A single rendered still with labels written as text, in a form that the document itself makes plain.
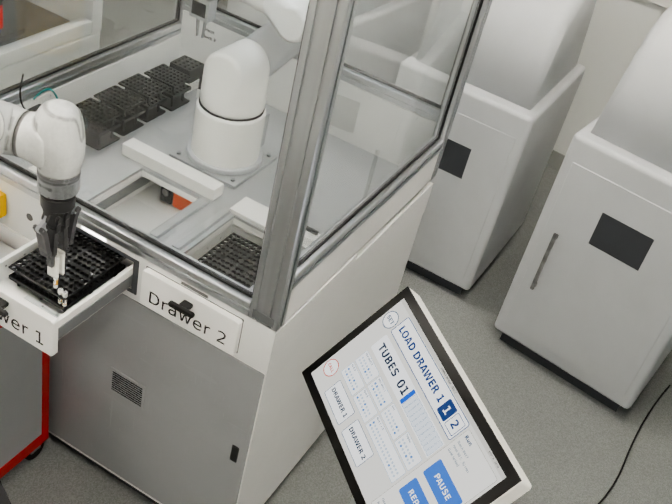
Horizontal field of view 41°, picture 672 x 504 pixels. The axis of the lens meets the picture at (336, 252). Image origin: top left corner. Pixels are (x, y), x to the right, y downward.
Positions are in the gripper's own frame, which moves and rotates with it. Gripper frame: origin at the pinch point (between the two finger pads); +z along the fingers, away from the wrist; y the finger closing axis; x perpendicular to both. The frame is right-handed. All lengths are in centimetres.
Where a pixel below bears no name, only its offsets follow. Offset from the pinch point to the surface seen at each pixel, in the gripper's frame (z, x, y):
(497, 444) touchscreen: -21, 107, 4
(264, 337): 7, 47, -19
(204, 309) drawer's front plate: 7.0, 30.9, -17.2
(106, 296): 11.8, 7.7, -9.4
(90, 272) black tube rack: 8.4, 1.5, -10.5
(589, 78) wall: 39, 55, -334
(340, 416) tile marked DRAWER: -1, 76, -1
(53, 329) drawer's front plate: 7.9, 9.3, 10.6
